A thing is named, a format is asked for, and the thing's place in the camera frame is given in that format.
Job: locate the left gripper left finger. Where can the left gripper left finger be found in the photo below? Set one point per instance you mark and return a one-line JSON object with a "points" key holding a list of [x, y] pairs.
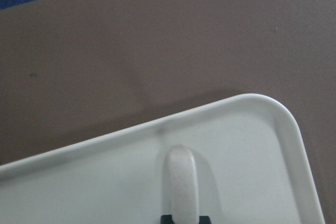
{"points": [[166, 219]]}

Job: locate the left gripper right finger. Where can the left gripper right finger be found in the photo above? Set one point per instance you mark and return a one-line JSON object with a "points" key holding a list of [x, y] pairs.
{"points": [[204, 220]]}

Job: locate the white ceramic soup spoon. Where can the white ceramic soup spoon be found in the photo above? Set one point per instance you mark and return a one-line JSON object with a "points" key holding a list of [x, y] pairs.
{"points": [[183, 182]]}

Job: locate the white bear serving tray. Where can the white bear serving tray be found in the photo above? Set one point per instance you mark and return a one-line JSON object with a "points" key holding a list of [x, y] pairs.
{"points": [[251, 163]]}

